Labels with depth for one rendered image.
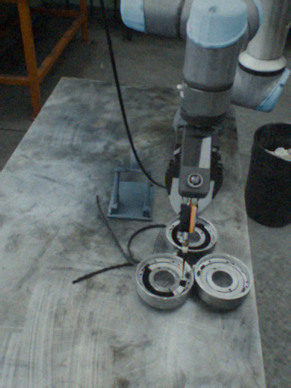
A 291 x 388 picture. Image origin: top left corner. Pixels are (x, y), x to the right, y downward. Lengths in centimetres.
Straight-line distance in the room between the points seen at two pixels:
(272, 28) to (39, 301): 77
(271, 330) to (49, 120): 116
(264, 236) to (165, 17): 156
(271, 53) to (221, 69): 50
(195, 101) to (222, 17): 12
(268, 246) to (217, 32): 160
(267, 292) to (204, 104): 137
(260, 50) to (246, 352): 68
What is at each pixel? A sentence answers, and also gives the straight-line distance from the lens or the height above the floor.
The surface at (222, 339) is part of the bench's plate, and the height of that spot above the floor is 80.
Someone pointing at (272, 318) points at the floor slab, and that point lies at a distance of 182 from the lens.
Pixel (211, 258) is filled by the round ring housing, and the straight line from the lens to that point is 82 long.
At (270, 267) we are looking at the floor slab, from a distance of 199.
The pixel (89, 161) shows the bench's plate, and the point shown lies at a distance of 109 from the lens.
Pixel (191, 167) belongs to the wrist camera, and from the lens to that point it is 62.
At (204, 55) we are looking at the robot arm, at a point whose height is 123.
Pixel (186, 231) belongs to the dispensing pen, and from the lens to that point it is 74.
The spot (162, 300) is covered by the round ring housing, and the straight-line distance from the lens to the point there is 74.
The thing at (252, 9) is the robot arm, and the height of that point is 125.
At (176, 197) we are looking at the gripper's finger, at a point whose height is 97.
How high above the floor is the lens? 143
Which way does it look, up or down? 40 degrees down
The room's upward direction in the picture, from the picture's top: 4 degrees clockwise
